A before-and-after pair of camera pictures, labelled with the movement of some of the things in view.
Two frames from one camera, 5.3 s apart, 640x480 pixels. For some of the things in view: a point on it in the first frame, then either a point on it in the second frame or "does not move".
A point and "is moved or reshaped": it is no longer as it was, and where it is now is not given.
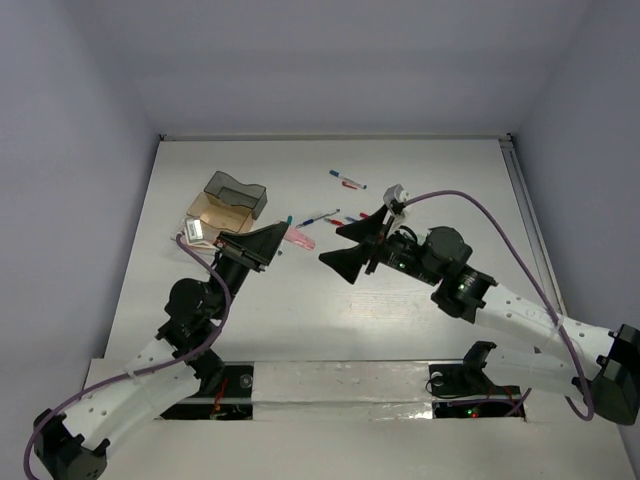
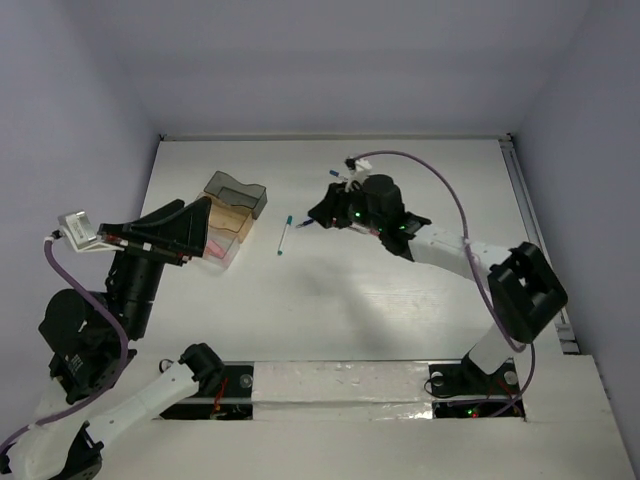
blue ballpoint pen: x=309 y=221 does not move
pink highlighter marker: x=297 y=237 is moved or reshaped
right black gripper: x=348 y=261 -> x=332 y=206
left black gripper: x=260 y=245 -> x=176 y=226
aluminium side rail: x=533 y=220 does not move
